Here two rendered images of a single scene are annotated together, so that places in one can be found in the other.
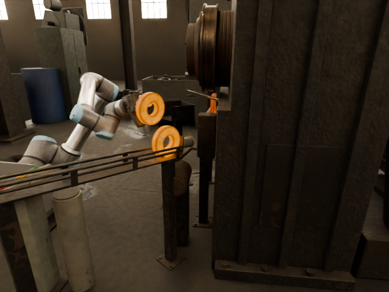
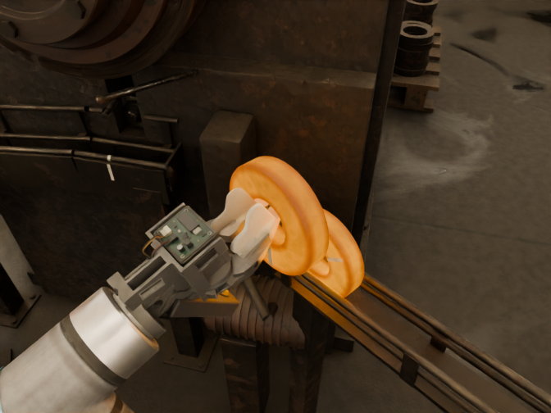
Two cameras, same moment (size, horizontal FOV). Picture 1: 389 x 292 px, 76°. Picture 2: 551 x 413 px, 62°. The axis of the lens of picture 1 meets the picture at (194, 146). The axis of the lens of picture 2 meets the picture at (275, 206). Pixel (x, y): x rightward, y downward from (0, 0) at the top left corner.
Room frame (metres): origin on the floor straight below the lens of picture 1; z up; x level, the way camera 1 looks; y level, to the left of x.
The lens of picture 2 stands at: (1.13, 0.62, 1.25)
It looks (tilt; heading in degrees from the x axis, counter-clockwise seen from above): 43 degrees down; 277
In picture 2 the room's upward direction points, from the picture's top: straight up
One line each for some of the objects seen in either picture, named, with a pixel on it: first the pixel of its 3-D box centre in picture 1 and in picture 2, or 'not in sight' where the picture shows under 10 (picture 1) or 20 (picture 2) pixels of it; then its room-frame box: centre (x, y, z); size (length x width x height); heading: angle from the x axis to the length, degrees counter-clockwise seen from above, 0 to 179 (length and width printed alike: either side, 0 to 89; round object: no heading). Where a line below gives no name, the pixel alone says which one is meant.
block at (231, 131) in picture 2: (207, 135); (232, 174); (1.30, -0.07, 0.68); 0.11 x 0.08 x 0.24; 84
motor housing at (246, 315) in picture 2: (178, 208); (263, 359); (1.22, 0.09, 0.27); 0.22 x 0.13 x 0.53; 174
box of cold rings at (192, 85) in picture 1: (178, 98); not in sight; (4.34, 0.29, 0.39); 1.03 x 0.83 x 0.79; 88
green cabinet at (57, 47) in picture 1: (67, 75); not in sight; (4.72, 2.32, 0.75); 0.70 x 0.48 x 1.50; 174
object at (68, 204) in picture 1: (75, 240); not in sight; (0.96, 0.56, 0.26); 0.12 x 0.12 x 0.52
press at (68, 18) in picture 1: (68, 46); not in sight; (8.64, 4.09, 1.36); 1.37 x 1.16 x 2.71; 74
